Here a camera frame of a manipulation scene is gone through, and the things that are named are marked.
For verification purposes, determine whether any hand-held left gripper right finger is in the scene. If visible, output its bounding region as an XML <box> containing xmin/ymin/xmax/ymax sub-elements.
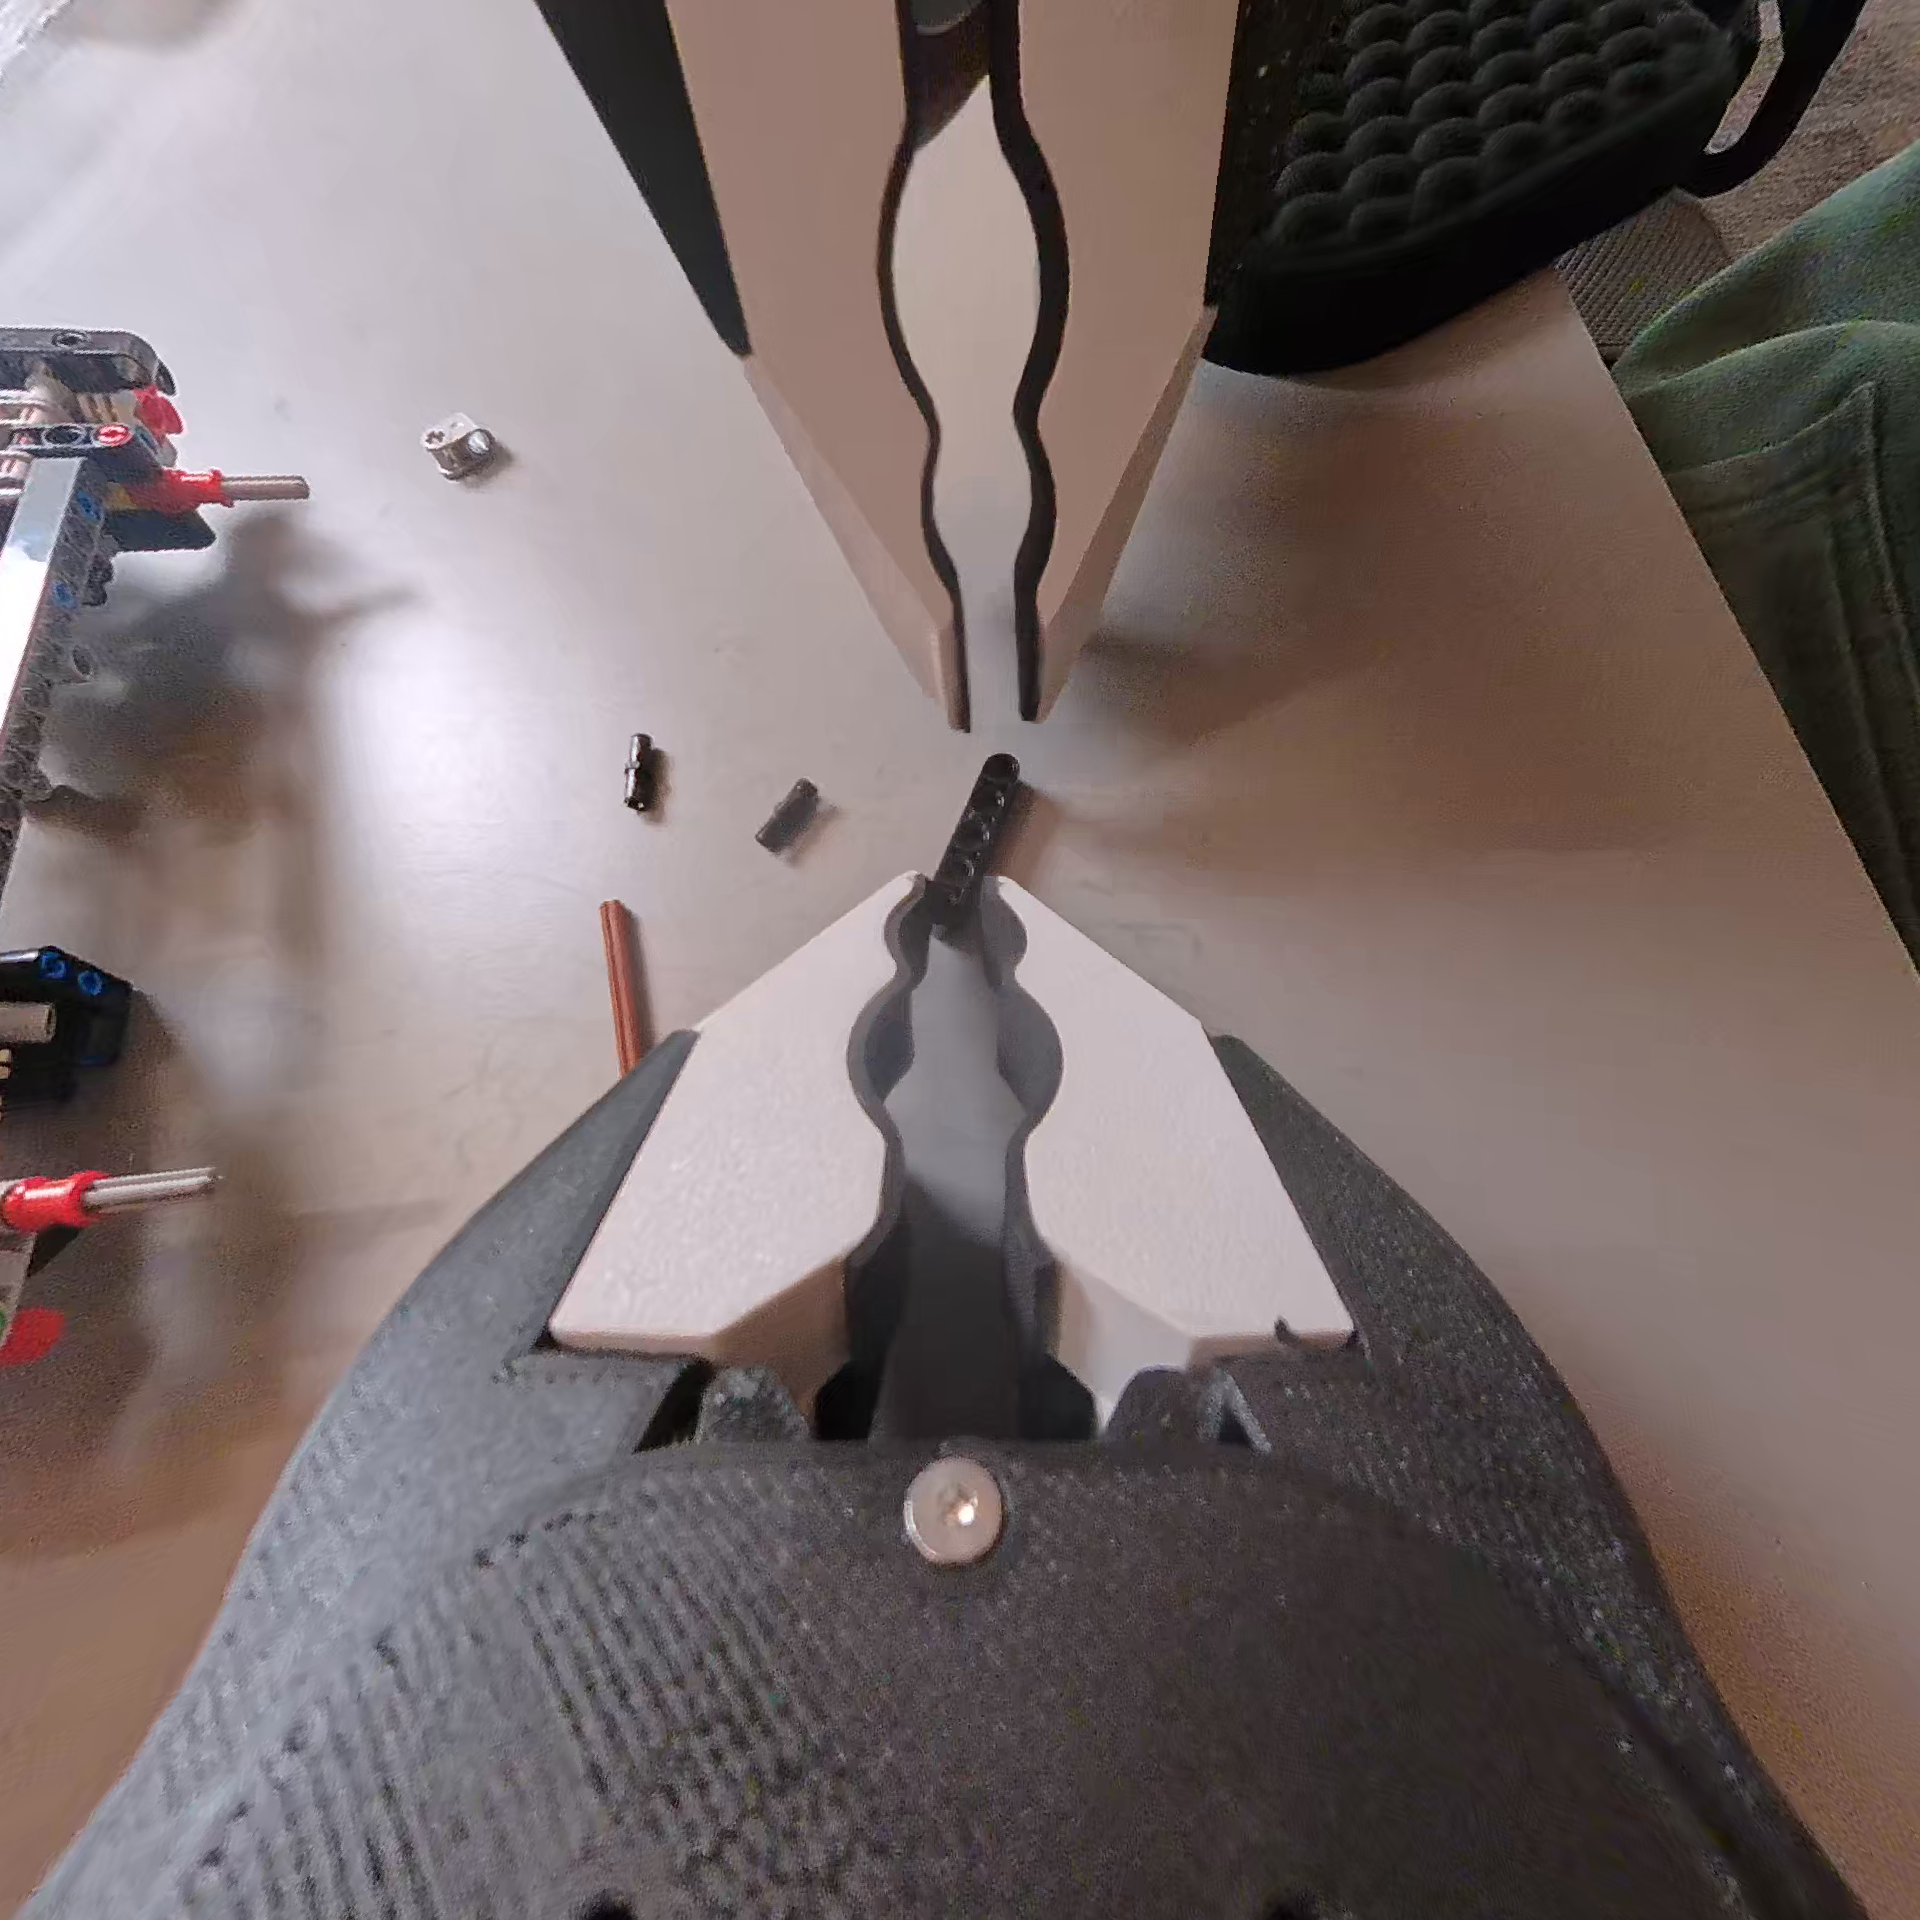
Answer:
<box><xmin>982</xmin><ymin>877</ymin><xmax>1354</xmax><ymax>1382</ymax></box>

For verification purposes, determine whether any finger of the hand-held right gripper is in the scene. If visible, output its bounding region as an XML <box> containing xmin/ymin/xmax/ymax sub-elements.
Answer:
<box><xmin>989</xmin><ymin>0</ymin><xmax>1239</xmax><ymax>721</ymax></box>
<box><xmin>660</xmin><ymin>0</ymin><xmax>976</xmax><ymax>730</ymax></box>

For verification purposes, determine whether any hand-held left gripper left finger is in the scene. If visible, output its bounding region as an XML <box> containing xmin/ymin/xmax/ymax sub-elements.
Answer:
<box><xmin>550</xmin><ymin>870</ymin><xmax>940</xmax><ymax>1390</ymax></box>

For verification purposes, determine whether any black lego beam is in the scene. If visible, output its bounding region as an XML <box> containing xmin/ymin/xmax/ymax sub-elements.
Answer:
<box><xmin>928</xmin><ymin>754</ymin><xmax>1023</xmax><ymax>944</ymax></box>

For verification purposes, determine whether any lego car chassis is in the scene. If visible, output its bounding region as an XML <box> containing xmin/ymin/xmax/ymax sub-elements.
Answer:
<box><xmin>0</xmin><ymin>326</ymin><xmax>312</xmax><ymax>1366</ymax></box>

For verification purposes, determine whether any brown lego axle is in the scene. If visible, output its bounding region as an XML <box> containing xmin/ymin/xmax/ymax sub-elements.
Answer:
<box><xmin>599</xmin><ymin>900</ymin><xmax>649</xmax><ymax>1078</ymax></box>

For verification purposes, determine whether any black textured cushion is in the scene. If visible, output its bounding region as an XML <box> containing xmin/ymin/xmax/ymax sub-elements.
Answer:
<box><xmin>1207</xmin><ymin>0</ymin><xmax>1757</xmax><ymax>376</ymax></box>

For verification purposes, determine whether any person's green clothing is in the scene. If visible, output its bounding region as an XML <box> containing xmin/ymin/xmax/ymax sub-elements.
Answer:
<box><xmin>1612</xmin><ymin>142</ymin><xmax>1920</xmax><ymax>961</ymax></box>

